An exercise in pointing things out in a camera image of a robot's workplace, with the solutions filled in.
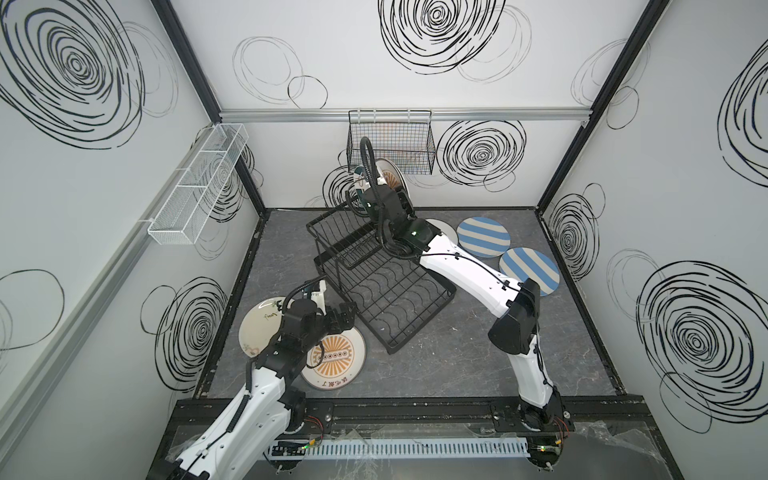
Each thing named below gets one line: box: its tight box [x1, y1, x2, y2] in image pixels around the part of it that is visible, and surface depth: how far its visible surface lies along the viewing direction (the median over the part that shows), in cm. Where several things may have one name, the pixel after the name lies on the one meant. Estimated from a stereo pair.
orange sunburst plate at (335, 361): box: [301, 327, 367, 391], surface depth 82 cm
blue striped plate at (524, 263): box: [499, 247, 560, 297], surface depth 105 cm
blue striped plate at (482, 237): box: [456, 216, 511, 259], surface depth 114 cm
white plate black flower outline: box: [425, 218, 459, 245], surface depth 115 cm
